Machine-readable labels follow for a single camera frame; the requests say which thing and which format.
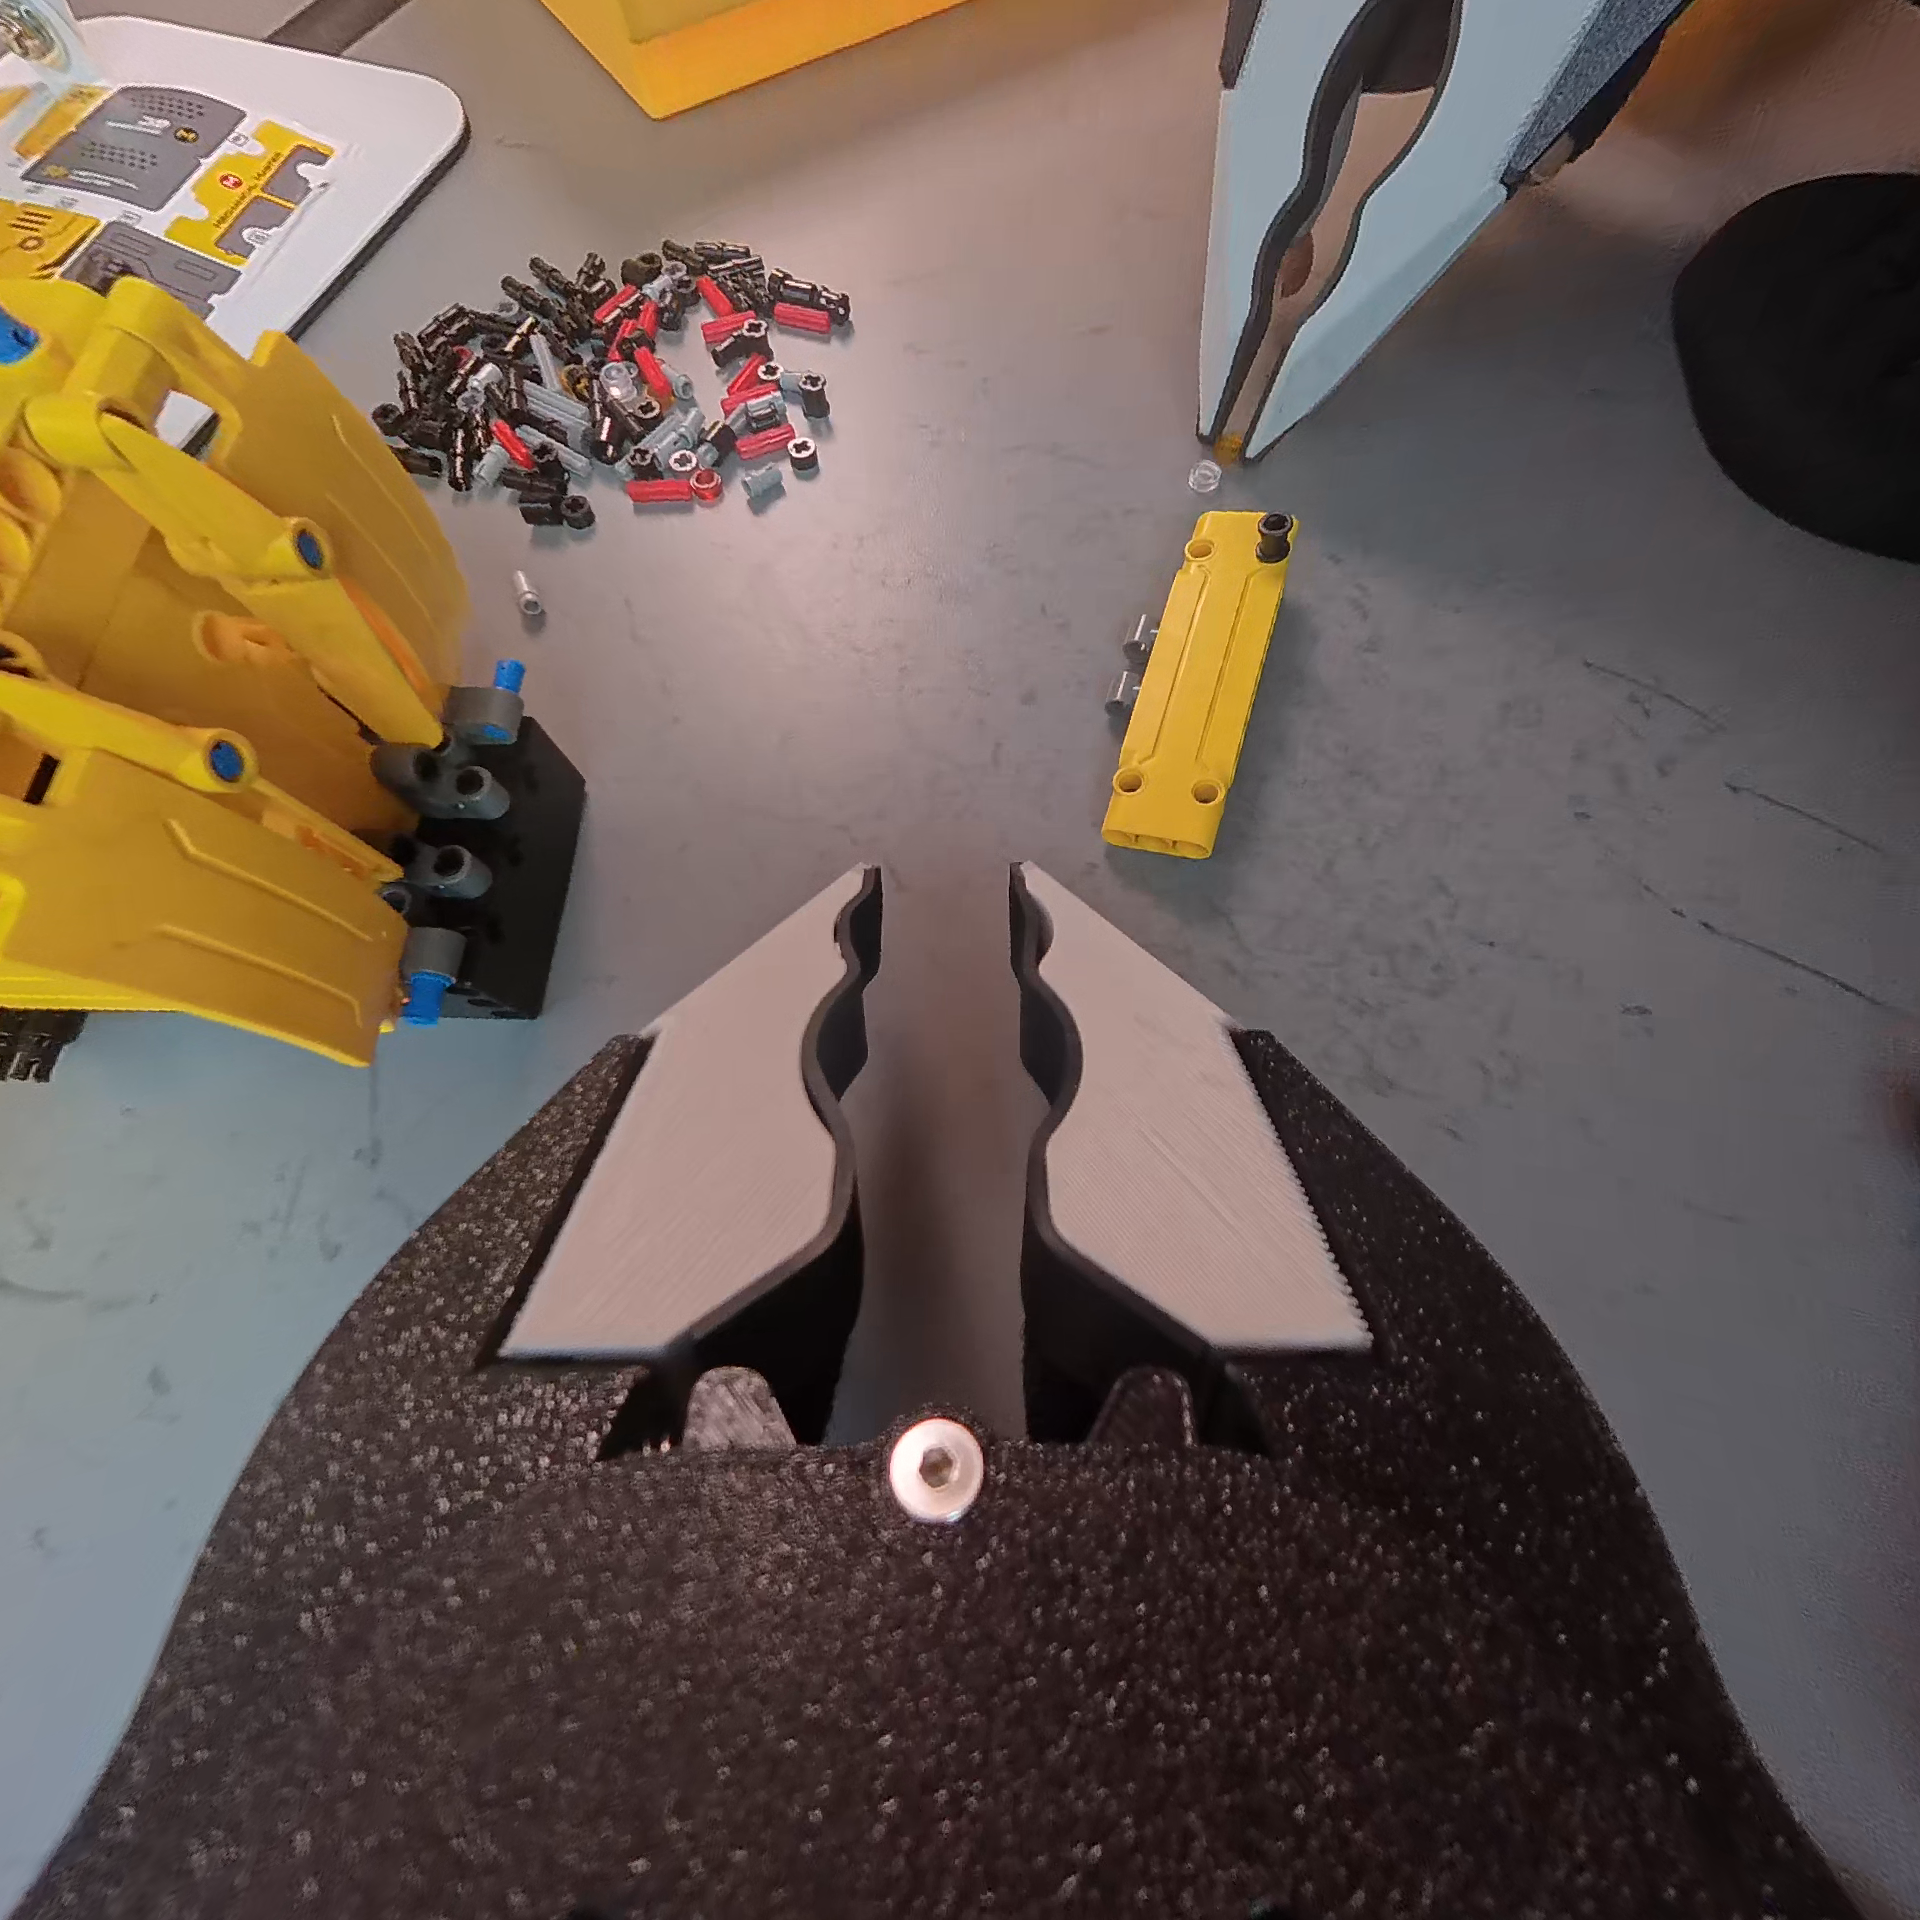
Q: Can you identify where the black mesh cushion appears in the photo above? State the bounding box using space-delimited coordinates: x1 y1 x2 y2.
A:
1671 171 1920 566

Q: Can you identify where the yellow lego vehicle model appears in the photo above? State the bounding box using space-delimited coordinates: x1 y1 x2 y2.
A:
0 276 587 1087

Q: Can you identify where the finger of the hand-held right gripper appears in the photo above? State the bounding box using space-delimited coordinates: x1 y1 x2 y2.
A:
1231 0 1609 460
1199 0 1361 444

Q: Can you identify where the instruction sheet on white stand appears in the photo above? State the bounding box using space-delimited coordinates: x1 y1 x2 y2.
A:
0 0 472 348

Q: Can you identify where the pile of small lego connectors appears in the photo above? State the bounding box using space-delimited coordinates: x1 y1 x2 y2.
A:
373 238 856 531

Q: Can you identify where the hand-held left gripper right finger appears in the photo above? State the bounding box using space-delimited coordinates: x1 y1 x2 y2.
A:
1008 862 1376 1449

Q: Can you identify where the yellow lego panel piece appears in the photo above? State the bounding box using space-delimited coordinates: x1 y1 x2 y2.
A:
1101 511 1301 859

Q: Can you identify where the lego instruction sheet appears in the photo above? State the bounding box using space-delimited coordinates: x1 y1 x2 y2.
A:
0 82 338 326

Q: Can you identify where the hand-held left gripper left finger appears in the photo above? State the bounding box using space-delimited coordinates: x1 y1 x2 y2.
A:
492 862 888 1449

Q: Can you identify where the yellow bin with lego parts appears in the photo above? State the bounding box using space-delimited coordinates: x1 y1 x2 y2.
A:
540 0 976 121

